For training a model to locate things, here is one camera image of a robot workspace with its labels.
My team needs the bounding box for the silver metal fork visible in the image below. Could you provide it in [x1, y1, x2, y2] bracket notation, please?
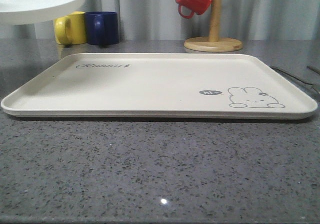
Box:
[270, 66, 320, 96]

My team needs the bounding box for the white round plate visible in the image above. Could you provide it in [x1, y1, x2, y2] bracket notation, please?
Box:
[0, 0, 86, 25]

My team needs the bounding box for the cream rabbit serving tray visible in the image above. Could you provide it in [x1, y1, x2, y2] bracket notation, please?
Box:
[1, 53, 318, 120]

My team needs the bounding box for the wooden mug tree stand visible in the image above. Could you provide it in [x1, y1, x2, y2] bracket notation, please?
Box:
[184, 0, 243, 53]

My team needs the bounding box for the dark blue mug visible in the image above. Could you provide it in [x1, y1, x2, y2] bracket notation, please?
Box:
[84, 12, 119, 46]

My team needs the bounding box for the yellow mug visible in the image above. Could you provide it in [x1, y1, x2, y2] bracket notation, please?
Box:
[53, 12, 87, 45]

